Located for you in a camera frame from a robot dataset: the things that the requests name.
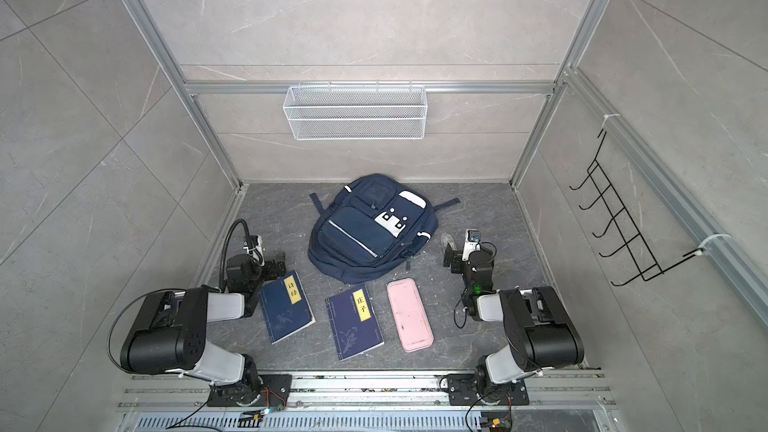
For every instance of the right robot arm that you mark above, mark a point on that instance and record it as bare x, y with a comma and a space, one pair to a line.
539, 333

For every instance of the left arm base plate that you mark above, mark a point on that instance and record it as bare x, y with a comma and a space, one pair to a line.
272, 392

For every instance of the aluminium front rail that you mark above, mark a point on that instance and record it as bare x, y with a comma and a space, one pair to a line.
382, 400

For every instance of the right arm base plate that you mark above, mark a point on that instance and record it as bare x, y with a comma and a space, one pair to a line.
467, 389

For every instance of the blue book yellow label left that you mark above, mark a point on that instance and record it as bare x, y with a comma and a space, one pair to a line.
285, 307

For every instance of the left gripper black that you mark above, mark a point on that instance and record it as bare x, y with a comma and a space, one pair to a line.
271, 264

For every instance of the navy blue student backpack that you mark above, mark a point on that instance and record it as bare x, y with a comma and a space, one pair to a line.
372, 226

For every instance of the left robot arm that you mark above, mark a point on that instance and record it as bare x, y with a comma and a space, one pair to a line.
168, 335

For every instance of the white wire mesh basket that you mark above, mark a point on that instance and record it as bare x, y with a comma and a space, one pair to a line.
360, 112

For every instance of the black wire hook rack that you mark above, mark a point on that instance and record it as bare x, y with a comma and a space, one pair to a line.
620, 220

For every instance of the purple book yellow label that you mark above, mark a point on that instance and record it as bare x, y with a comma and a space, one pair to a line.
353, 323

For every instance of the small clear plastic object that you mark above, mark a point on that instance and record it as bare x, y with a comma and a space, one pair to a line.
447, 240

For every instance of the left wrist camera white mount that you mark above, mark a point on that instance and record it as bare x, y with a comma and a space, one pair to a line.
253, 247

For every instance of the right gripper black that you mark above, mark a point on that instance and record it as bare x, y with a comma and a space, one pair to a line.
455, 255

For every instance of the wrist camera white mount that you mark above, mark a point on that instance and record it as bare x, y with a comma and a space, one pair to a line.
472, 241
253, 247

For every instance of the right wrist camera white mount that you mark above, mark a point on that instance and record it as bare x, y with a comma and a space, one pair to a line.
472, 241

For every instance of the pink pencil case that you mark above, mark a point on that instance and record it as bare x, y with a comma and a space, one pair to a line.
411, 321

